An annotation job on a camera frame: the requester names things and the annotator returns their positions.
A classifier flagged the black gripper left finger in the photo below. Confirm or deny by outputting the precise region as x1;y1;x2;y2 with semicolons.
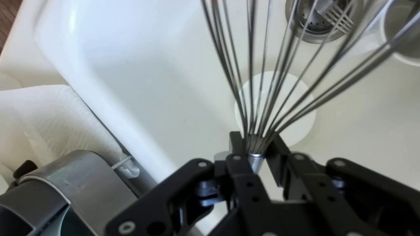
105;131;262;236

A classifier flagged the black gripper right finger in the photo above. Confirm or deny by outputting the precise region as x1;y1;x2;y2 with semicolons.
265;138;420;236

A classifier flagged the silver wire whisk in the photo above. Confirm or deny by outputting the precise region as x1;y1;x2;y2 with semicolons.
199;0;420;171

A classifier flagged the white kitchen sink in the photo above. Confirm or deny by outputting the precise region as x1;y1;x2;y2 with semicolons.
0;0;420;236

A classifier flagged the steel sink drain strainer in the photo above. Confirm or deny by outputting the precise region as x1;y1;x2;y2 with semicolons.
285;0;363;43

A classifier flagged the small white round lid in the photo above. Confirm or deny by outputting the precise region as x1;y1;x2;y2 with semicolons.
239;71;316;146

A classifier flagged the white paper towel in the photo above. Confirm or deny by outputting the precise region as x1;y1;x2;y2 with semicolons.
0;85;124;193

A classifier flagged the white mug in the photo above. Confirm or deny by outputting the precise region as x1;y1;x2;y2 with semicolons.
382;0;420;67

